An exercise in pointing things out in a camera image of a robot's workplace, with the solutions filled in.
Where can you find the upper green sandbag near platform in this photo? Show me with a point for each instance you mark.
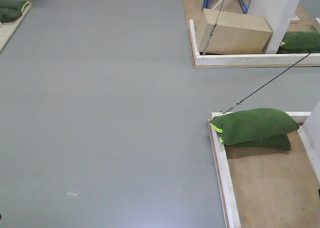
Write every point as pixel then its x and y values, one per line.
pixel 254 124

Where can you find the green sandbag platform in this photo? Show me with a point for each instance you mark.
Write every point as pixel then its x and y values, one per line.
pixel 300 40
pixel 280 142
pixel 254 124

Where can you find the wooden block box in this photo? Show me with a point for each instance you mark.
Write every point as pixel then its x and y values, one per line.
pixel 228 33

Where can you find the near wooden platform base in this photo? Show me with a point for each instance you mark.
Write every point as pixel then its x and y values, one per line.
pixel 265 187

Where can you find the wooden platform base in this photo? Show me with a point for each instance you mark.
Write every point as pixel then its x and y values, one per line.
pixel 265 187
pixel 193 12

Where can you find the lower green sandbag near platform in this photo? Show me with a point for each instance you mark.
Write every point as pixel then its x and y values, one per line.
pixel 280 142

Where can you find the green sandbag far platform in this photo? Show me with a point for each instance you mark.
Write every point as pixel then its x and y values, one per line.
pixel 300 40

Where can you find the white panel near right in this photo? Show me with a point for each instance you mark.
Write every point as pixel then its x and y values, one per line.
pixel 311 130

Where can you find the far wooden platform base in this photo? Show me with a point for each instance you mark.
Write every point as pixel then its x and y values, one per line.
pixel 193 12

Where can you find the left wooden platform edge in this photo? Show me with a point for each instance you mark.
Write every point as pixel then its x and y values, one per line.
pixel 7 30

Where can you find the white wall panel far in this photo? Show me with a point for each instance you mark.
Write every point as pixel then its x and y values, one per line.
pixel 278 14

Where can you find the black tension cord diagonal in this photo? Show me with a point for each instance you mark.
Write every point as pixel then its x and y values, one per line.
pixel 264 85

